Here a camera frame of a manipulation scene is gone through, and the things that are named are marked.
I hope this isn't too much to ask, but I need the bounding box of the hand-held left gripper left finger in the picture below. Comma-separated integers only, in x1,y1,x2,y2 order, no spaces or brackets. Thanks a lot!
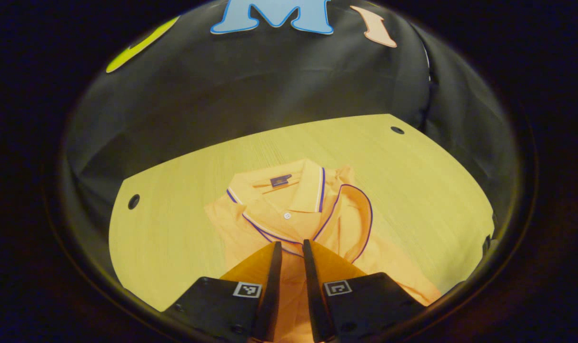
163,241,283,343

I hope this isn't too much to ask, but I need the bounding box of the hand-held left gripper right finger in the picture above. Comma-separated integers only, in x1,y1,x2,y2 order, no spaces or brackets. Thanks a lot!
302,239,428,343

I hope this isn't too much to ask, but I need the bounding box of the orange T-shirt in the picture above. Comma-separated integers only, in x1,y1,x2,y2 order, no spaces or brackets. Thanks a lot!
204,159,442,343

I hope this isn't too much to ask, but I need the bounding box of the black backdrop cloth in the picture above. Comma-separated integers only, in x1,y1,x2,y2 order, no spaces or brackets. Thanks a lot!
63,0,520,253

